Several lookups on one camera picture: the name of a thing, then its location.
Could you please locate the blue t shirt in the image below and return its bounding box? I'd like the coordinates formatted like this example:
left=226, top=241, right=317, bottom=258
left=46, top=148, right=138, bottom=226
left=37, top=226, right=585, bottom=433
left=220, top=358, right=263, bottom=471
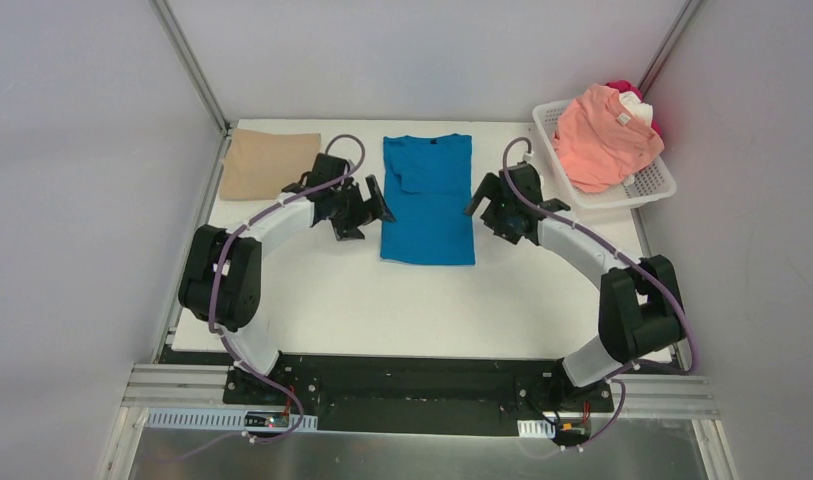
left=380, top=133, right=476, bottom=266

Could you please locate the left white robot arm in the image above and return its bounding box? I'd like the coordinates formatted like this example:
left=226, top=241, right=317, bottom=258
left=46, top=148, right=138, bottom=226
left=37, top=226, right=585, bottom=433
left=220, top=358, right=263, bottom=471
left=177, top=153, right=396, bottom=405

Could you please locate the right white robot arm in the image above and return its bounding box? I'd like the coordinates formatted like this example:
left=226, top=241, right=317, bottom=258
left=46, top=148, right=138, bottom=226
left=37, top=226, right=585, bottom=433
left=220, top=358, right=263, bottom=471
left=465, top=163, right=687, bottom=410

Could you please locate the folded beige t shirt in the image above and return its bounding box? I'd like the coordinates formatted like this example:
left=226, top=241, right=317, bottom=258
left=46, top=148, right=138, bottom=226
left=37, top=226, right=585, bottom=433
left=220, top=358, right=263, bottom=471
left=218, top=129, right=321, bottom=201

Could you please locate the salmon pink t shirt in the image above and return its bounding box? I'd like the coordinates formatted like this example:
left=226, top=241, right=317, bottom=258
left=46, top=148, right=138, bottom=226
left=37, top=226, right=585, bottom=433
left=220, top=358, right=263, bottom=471
left=551, top=84, right=664, bottom=194

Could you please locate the white plastic basket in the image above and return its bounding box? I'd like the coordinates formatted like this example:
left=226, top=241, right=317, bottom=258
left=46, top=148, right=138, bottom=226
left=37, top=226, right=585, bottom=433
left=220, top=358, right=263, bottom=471
left=532, top=100, right=677, bottom=210

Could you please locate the white garment in basket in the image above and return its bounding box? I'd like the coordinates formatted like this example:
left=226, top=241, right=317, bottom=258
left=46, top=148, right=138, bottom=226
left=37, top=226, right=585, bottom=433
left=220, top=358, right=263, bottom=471
left=619, top=90, right=654, bottom=127

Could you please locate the magenta garment in basket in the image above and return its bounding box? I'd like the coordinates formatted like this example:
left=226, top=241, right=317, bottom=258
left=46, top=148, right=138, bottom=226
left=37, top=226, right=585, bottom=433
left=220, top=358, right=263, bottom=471
left=606, top=80, right=662, bottom=136

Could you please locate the right controller board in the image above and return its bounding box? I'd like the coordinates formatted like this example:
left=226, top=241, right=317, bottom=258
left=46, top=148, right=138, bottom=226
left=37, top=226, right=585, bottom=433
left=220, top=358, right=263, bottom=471
left=517, top=419, right=592, bottom=446

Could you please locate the controller board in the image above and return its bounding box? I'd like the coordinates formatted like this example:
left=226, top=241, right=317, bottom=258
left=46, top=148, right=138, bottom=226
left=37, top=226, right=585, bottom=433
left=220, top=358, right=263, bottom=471
left=145, top=408, right=318, bottom=433
left=517, top=419, right=592, bottom=446

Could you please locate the left controller board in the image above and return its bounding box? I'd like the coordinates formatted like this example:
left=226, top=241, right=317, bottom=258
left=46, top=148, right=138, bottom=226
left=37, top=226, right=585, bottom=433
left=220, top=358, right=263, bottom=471
left=145, top=408, right=318, bottom=433

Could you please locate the aluminium frame rail left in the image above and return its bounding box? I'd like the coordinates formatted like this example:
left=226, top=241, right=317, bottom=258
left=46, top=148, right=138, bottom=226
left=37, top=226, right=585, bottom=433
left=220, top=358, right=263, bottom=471
left=149, top=0, right=231, bottom=136

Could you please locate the aluminium frame rail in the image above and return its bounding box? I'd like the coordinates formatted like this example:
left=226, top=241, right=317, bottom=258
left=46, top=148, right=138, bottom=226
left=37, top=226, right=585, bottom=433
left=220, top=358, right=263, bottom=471
left=637, top=0, right=706, bottom=95
left=149, top=0, right=231, bottom=136

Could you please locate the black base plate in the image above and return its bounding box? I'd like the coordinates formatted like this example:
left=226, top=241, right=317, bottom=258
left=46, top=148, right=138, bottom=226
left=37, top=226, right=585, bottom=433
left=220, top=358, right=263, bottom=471
left=157, top=344, right=686, bottom=439

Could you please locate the aluminium frame rail right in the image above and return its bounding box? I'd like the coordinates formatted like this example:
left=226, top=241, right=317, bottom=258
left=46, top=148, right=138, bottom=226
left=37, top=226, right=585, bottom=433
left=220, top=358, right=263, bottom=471
left=637, top=0, right=706, bottom=95

